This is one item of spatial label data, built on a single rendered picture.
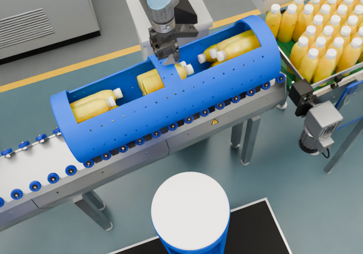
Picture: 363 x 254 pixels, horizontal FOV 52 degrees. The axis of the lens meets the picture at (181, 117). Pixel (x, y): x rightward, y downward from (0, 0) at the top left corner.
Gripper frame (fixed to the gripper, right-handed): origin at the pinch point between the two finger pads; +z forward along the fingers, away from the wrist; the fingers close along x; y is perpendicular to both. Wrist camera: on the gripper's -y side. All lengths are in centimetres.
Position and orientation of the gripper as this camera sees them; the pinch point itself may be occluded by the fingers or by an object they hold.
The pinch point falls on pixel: (175, 61)
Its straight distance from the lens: 139.3
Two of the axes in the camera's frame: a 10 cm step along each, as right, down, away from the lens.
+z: 0.7, 4.8, 8.7
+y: -9.1, 4.0, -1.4
